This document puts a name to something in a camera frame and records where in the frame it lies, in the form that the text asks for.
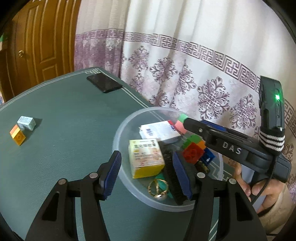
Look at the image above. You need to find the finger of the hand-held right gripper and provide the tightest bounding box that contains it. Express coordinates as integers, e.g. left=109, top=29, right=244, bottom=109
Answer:
left=200, top=120, right=249, bottom=139
left=183, top=117, right=228, bottom=139

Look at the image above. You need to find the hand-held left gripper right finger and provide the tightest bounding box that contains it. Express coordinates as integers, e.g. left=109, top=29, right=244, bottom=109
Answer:
left=172, top=152, right=263, bottom=241

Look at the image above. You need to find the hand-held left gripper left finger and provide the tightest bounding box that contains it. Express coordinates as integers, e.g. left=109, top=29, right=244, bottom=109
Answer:
left=25, top=150, right=122, bottom=241

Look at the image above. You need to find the orange and green building block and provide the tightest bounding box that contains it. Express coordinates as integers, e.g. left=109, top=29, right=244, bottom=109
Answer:
left=181, top=135, right=206, bottom=151

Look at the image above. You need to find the black stapler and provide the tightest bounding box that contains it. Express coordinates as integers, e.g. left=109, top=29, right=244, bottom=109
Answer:
left=158, top=140, right=197, bottom=205

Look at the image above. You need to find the large red building block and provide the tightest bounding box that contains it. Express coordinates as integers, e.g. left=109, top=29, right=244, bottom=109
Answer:
left=181, top=142, right=205, bottom=164

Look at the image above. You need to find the blue building block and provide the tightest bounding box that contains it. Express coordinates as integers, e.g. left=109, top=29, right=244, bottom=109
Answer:
left=200, top=148, right=216, bottom=166

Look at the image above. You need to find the clear plastic container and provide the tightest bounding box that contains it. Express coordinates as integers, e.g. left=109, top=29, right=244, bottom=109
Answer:
left=113, top=107, right=224, bottom=212

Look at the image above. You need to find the metal key ring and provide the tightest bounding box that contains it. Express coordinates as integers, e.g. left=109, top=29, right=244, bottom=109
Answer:
left=147, top=178, right=169, bottom=200

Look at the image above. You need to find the white box with red label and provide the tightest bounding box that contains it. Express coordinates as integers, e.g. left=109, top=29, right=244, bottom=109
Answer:
left=139, top=120, right=182, bottom=143

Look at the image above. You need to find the yellow and green box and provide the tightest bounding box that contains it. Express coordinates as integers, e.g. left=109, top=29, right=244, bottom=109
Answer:
left=128, top=138, right=165, bottom=179

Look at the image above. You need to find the person's right forearm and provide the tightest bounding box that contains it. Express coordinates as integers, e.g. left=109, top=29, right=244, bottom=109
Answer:
left=257, top=183, right=296, bottom=239

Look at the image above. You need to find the green covered desktop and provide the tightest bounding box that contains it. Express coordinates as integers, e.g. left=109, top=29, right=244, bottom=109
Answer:
left=0, top=67, right=234, bottom=241

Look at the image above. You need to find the person's right hand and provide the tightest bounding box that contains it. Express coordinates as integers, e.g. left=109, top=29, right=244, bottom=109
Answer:
left=232, top=162, right=289, bottom=204

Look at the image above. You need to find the black smartphone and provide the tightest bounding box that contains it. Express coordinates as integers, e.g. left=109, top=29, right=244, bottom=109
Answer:
left=87, top=74, right=123, bottom=93

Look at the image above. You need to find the white and purple patterned curtain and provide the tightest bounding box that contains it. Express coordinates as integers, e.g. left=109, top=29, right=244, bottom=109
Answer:
left=73, top=0, right=296, bottom=209

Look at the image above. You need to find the light blue patterned box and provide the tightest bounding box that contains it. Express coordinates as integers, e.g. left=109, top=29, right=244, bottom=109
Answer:
left=17, top=116, right=36, bottom=131

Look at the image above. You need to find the orange and yellow building block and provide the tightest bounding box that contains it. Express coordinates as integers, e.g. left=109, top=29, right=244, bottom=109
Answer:
left=10, top=124, right=26, bottom=146

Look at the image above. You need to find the wooden door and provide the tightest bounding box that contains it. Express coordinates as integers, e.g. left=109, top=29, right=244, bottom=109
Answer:
left=0, top=0, right=82, bottom=102

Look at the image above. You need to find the black cable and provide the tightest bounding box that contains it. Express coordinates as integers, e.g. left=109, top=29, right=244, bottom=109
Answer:
left=251, top=152, right=277, bottom=218

